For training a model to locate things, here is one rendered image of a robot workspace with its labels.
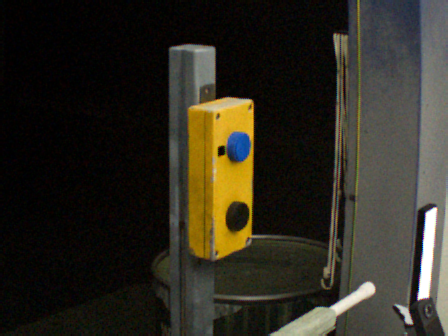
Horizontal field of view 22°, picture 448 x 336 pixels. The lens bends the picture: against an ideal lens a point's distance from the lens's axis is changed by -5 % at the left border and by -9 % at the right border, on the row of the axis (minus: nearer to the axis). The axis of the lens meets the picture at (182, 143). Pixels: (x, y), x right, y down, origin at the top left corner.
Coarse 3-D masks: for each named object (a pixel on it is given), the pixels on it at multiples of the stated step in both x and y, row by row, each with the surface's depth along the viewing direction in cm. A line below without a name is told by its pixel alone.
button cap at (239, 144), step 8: (232, 136) 199; (240, 136) 199; (248, 136) 200; (232, 144) 198; (240, 144) 199; (248, 144) 201; (232, 152) 198; (240, 152) 199; (248, 152) 201; (232, 160) 200; (240, 160) 200
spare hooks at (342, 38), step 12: (348, 36) 242; (336, 48) 245; (348, 60) 244; (348, 72) 245; (348, 84) 246; (336, 108) 247; (348, 120) 248; (336, 132) 248; (348, 132) 249; (336, 144) 248; (336, 156) 249; (336, 216) 251; (336, 228) 252; (336, 240) 253; (336, 252) 255; (324, 276) 251; (324, 288) 253
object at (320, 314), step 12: (360, 288) 229; (372, 288) 230; (348, 300) 223; (360, 300) 226; (312, 312) 214; (324, 312) 214; (336, 312) 218; (288, 324) 209; (300, 324) 208; (312, 324) 209; (324, 324) 212
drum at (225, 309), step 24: (288, 240) 352; (312, 240) 347; (168, 288) 313; (312, 288) 304; (336, 288) 308; (168, 312) 315; (216, 312) 303; (240, 312) 302; (264, 312) 301; (288, 312) 303
